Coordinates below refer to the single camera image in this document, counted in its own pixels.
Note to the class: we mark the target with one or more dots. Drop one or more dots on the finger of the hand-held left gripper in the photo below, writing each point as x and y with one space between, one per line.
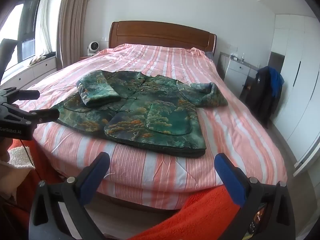
28 95
46 115

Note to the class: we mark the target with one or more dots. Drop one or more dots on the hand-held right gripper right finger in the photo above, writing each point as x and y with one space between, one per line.
230 177

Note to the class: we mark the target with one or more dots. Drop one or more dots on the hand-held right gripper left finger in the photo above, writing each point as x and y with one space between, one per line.
100 170

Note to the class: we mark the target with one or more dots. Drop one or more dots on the green printed padded jacket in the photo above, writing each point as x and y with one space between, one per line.
155 115

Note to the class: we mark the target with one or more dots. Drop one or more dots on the white window seat cabinet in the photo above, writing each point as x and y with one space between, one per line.
37 68

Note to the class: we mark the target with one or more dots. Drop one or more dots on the patterned seat cushion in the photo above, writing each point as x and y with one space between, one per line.
37 59

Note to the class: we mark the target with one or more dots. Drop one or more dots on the orange fleece garment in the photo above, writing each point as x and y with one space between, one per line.
195 215

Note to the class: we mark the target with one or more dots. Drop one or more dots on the window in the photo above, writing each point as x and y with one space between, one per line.
27 30

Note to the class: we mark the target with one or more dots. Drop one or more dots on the wooden nightstand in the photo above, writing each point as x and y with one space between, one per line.
85 57

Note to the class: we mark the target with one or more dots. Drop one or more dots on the white sheer curtain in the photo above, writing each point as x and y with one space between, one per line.
43 25

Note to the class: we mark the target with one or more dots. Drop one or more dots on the brown curtain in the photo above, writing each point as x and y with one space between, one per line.
72 30

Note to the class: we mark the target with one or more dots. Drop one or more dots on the small white fan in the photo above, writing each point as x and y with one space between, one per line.
93 48

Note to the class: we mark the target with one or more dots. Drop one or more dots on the black jacket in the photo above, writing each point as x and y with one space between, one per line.
262 95

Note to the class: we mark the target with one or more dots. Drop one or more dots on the white drawer desk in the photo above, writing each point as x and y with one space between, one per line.
235 72

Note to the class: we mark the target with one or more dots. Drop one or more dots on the blue garment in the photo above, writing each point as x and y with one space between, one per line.
276 80

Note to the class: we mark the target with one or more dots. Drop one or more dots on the white wardrobe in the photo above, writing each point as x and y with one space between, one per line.
295 80

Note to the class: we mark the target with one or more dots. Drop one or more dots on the grey pillow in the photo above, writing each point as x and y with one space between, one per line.
210 55

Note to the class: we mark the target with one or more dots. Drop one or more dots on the bed with striped pink cover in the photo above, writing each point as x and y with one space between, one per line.
175 62

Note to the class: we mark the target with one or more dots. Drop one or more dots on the wooden bed headboard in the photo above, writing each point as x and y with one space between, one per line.
160 35

